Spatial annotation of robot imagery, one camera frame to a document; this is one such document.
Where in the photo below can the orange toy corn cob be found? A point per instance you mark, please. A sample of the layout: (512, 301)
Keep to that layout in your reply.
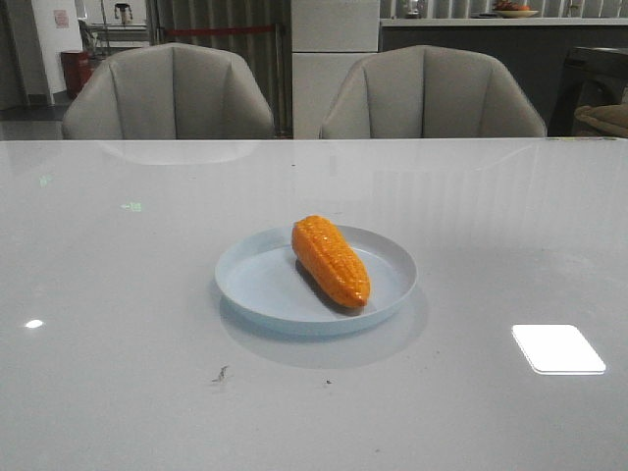
(325, 254)

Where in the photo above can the light blue round plate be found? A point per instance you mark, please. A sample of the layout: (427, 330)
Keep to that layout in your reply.
(263, 281)

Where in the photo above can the red trash bin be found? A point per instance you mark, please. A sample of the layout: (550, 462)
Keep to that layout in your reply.
(77, 71)

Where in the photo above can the left beige upholstered chair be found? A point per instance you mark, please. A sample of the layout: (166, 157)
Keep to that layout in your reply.
(170, 91)

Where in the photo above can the beige upholstered chair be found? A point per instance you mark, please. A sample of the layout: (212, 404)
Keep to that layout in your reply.
(170, 91)
(428, 91)

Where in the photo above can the red barrier belt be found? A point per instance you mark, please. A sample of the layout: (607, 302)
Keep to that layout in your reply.
(222, 31)

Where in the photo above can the grey counter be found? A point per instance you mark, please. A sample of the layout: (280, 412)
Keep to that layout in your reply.
(533, 49)

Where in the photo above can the pink wall notice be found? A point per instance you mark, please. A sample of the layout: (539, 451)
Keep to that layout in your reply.
(61, 18)

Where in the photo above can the white cabinet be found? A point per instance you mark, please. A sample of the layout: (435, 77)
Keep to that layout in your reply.
(327, 38)

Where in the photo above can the fruit bowl on counter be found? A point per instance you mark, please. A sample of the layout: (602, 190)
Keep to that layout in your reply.
(513, 10)

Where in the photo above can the right beige upholstered chair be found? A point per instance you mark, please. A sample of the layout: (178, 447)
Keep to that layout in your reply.
(428, 91)

